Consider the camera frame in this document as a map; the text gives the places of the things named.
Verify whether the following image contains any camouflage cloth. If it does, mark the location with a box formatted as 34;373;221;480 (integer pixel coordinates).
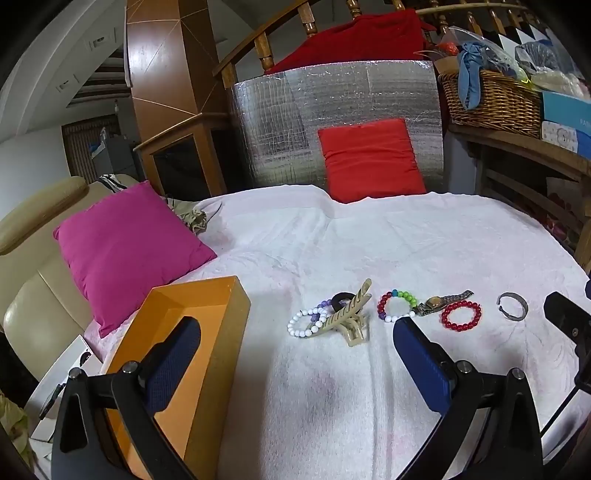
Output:
161;196;222;236

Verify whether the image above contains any multicolour bead bracelet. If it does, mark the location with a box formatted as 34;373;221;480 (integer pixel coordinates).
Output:
377;289;419;324

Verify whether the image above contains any wooden pillar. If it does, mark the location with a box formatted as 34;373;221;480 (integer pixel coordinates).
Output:
124;0;229;116

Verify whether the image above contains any orange cardboard box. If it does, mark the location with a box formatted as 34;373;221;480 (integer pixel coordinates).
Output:
102;276;251;480

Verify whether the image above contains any red pillow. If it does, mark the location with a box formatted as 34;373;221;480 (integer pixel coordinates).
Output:
318;118;427;204

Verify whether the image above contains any beige leather sofa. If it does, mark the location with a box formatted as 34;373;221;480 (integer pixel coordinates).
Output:
0;175;144;384

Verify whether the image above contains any blue cardboard box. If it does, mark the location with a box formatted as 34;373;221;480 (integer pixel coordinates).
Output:
541;91;591;134

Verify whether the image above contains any pink pillow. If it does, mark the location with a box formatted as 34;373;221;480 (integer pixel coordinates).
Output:
52;180;218;339

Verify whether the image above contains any beige hair claw clip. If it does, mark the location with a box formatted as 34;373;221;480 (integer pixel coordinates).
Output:
308;278;372;345

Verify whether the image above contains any blue cloth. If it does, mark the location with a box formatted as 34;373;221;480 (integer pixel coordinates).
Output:
457;42;490;112

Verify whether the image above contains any metal bangle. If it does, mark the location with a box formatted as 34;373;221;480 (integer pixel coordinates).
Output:
497;292;529;321

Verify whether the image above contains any silver foil insulation panel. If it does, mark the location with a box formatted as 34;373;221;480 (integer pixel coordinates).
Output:
229;59;446;195

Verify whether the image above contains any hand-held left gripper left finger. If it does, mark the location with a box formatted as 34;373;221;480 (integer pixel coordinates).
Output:
50;316;204;480

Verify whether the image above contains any metal wristwatch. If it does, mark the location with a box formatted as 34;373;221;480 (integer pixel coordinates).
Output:
412;290;475;317

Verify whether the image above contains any white patterned box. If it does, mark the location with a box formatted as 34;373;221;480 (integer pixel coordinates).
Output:
541;121;591;162

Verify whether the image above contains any black cable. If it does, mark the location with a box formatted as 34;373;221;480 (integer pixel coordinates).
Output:
539;385;580;437

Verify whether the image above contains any wooden side table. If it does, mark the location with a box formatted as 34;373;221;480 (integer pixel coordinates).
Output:
450;122;591;273

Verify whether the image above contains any red bead bracelet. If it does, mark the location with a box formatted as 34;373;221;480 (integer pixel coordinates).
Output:
440;300;482;331

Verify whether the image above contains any wicker basket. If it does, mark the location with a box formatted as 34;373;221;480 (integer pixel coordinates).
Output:
436;69;546;138

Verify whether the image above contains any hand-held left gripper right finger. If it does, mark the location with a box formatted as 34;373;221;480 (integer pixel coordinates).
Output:
392;316;544;480

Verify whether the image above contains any green patterned cloth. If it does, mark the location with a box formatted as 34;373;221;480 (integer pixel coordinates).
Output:
0;390;33;467

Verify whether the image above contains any red cloth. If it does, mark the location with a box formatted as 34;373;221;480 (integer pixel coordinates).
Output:
264;8;437;75

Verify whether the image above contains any white bead bracelet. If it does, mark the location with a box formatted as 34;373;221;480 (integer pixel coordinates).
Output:
287;308;331;340

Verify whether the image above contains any black hair tie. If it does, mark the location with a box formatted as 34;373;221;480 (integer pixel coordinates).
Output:
330;292;358;315

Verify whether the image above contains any clear plastic bag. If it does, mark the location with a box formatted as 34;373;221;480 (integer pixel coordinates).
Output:
515;41;561;75

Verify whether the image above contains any grey cabinet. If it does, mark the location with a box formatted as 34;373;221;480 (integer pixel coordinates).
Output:
90;127;139;183

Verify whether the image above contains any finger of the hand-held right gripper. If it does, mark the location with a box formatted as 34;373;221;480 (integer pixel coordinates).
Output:
544;292;591;352

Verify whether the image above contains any wooden glass-door cabinet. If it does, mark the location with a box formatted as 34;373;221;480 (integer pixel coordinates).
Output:
134;113;232;199

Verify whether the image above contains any wooden railing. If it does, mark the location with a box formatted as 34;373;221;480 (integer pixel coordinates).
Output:
212;0;532;90

